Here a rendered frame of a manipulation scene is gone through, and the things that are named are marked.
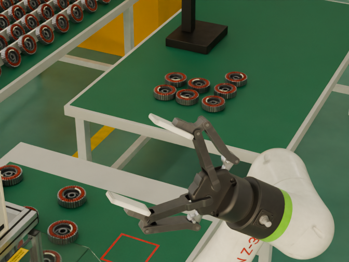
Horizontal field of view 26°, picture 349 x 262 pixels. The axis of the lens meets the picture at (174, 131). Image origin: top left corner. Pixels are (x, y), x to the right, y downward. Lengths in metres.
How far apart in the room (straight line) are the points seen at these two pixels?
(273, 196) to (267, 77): 2.69
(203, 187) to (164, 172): 3.28
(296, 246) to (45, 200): 1.88
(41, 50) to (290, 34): 1.40
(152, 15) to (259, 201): 4.37
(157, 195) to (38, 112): 2.22
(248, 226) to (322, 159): 3.46
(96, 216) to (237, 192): 1.78
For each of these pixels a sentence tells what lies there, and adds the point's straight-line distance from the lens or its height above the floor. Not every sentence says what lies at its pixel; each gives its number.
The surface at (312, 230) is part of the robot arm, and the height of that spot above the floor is 1.77.
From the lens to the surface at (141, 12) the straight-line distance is 5.55.
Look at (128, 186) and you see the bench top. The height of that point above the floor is 0.75.
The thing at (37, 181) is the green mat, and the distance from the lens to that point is 3.15.
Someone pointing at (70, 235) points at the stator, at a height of 0.78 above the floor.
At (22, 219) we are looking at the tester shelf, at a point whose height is 1.11.
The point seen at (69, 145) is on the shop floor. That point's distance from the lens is 4.74.
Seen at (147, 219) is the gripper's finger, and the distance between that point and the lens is 1.17.
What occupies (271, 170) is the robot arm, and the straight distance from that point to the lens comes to 1.36.
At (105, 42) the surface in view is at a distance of 5.82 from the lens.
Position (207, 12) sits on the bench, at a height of 0.75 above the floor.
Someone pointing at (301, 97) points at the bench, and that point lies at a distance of 3.74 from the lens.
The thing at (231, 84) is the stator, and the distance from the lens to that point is 3.74.
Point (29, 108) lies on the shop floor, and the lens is 5.18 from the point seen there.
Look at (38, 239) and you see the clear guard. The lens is 2.36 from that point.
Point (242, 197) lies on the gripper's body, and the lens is 1.20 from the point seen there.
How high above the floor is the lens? 2.56
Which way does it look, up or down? 32 degrees down
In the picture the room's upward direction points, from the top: straight up
